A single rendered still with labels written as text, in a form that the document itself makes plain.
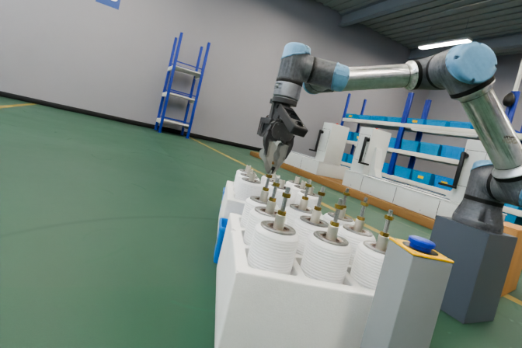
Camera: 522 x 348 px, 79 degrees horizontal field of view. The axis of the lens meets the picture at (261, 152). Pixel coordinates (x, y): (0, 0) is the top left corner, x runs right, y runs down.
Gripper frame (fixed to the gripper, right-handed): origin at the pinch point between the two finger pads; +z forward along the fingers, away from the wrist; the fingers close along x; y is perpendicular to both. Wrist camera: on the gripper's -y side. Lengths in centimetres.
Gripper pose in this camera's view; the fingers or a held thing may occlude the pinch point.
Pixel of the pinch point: (272, 169)
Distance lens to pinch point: 88.0
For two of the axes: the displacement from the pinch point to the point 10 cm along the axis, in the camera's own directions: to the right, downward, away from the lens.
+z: -2.4, 9.7, 0.6
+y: -4.7, -1.7, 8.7
